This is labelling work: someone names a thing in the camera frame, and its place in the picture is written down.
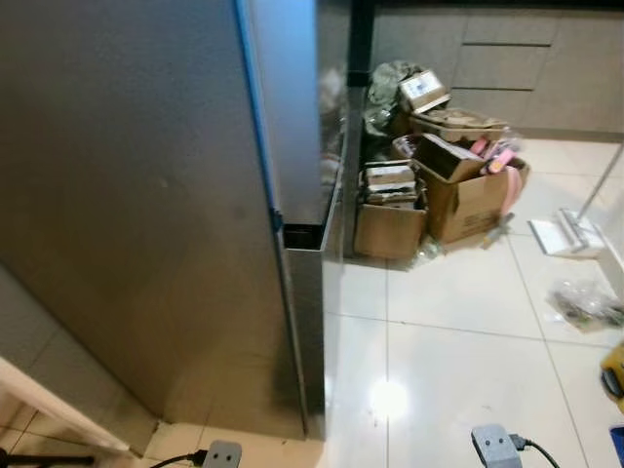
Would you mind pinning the yellow printed carton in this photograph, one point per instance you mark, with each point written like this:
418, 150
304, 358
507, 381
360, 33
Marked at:
614, 375

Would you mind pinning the silver fridge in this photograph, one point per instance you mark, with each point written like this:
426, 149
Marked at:
127, 195

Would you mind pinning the white flat mop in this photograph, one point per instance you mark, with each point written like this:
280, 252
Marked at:
565, 234

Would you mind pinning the clear plastic bag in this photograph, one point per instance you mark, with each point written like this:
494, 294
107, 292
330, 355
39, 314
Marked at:
585, 307

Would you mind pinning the flat cardboard tray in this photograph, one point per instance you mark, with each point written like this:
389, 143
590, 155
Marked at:
458, 125

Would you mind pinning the blue container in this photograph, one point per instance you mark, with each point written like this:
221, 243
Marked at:
617, 444

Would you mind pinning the small cardboard box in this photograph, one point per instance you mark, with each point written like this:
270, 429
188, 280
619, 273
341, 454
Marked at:
390, 234

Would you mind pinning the stacked brown booklets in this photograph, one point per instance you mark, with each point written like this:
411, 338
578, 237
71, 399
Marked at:
390, 183

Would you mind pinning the box with blue label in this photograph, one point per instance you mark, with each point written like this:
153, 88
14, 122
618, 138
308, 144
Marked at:
424, 91

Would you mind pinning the grey robot right foot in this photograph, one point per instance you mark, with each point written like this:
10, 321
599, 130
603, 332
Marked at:
495, 447

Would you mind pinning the grey green bag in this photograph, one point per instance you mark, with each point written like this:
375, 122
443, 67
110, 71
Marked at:
385, 88

